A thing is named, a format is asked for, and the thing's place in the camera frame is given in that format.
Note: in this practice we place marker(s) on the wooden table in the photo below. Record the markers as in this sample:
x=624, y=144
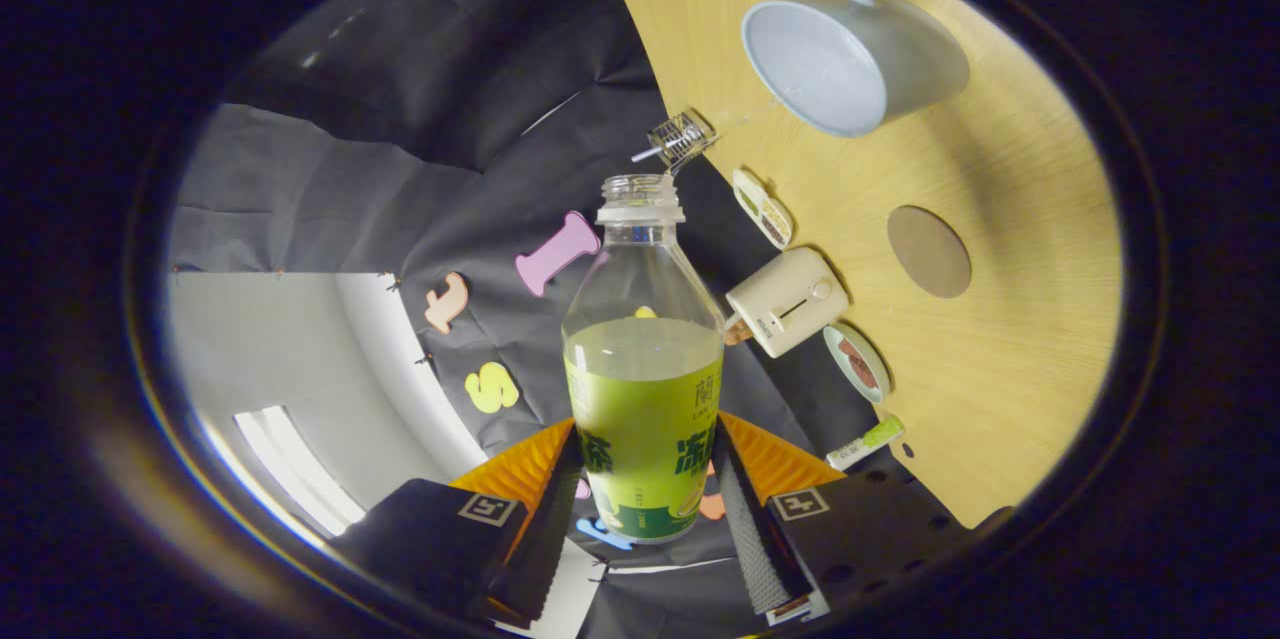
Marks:
x=1000, y=369

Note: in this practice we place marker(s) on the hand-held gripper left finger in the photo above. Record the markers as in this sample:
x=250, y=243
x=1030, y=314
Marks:
x=545, y=539

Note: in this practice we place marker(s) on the ceiling light panel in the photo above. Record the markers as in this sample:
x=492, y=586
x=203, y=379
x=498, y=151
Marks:
x=295, y=469

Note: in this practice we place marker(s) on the white divided snack tray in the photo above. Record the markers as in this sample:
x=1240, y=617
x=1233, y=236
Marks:
x=762, y=209

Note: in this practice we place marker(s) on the white toaster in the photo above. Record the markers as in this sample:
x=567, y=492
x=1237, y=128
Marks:
x=790, y=304

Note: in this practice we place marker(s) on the black backdrop cloth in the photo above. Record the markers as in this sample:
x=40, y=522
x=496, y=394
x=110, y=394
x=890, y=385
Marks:
x=400, y=169

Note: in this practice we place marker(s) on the brown food piece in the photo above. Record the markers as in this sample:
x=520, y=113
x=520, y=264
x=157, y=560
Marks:
x=868, y=377
x=850, y=351

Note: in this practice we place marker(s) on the pale green plate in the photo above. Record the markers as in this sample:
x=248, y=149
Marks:
x=833, y=339

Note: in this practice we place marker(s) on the clear juice bottle green label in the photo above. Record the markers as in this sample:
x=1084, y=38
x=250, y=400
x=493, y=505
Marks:
x=645, y=419

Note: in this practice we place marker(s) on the brown bread slice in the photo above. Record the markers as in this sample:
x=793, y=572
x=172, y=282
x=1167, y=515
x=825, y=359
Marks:
x=737, y=331

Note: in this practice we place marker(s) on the white straw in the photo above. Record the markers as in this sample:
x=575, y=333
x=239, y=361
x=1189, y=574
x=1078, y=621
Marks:
x=645, y=154

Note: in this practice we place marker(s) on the round brown coaster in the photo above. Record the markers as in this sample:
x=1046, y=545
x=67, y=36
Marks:
x=930, y=252

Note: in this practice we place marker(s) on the small white green bottle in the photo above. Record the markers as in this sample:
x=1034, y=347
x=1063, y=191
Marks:
x=868, y=441

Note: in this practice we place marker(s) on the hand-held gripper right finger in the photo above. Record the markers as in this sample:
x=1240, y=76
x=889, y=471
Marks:
x=745, y=539

